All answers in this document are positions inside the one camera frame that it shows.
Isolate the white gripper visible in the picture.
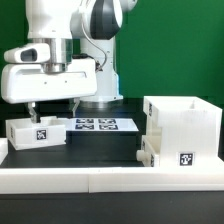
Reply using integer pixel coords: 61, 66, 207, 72
1, 59, 97, 124

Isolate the white drawer box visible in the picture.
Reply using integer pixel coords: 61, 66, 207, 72
136, 135, 160, 167
6, 116, 66, 150

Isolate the white drawer cabinet frame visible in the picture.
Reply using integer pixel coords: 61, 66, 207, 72
143, 96, 222, 168

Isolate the white front drawer box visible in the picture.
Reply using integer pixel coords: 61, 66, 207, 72
136, 135, 160, 167

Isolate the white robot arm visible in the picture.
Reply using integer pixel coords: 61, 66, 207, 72
1, 0, 138, 123

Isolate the white marker sheet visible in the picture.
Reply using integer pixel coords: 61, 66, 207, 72
58, 118, 138, 132

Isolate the white left fence piece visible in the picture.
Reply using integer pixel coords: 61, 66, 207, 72
0, 138, 8, 165

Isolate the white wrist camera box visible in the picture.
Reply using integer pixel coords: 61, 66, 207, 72
4, 43, 50, 64

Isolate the white front fence rail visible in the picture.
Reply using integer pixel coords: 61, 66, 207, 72
0, 167, 224, 194

